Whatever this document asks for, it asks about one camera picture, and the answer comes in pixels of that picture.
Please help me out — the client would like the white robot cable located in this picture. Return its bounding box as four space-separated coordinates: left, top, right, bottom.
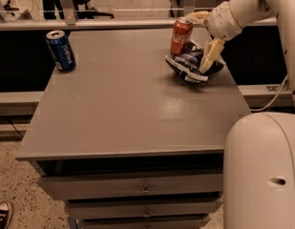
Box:
250 73 289 113

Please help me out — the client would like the metal window rail frame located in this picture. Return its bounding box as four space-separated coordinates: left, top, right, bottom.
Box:
0 0 279 31

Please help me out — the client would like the middle grey drawer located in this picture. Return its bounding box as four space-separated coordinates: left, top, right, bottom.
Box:
66 198 223 219

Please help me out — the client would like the red coke can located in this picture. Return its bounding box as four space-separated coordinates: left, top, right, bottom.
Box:
171 17 193 55

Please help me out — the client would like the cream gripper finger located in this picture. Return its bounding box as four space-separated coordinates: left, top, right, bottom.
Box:
199 38 225 73
185 10 210 27

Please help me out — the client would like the grey drawer cabinet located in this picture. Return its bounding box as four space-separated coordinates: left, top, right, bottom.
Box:
14 27 252 229

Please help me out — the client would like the grey drawer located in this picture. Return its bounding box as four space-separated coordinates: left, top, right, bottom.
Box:
66 198 223 219
38 170 223 200
82 215 210 229

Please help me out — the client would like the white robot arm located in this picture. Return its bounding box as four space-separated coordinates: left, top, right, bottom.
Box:
186 0 295 229

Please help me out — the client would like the blue chip bag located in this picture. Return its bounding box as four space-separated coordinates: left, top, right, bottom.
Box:
165 41 225 84

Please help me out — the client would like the black floor cable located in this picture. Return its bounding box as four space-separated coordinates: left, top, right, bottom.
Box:
7 117 26 139

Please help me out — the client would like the top grey drawer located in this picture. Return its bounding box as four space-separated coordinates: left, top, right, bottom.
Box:
38 170 223 200

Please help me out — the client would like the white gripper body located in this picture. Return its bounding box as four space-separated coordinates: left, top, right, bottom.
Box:
206 2 242 41

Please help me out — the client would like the bottom grey drawer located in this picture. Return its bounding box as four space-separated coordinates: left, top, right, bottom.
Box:
82 215 210 229

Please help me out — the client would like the blue pepsi can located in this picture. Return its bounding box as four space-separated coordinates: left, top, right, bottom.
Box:
46 30 76 72

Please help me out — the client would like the black white sneaker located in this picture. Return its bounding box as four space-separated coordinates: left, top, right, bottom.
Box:
0 201 12 229

